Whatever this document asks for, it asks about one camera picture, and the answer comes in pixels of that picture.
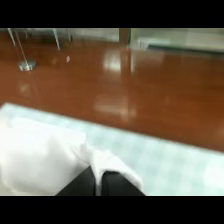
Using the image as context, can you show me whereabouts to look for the silver frame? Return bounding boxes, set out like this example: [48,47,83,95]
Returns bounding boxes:
[6,28,73,72]

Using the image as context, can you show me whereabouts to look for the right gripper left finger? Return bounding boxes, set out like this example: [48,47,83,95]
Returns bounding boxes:
[55,165,98,197]

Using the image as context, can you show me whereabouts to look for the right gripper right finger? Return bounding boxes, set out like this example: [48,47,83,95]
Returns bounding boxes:
[100,170,147,197]

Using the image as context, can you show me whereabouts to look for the white shirt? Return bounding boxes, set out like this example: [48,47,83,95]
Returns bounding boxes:
[0,117,145,197]

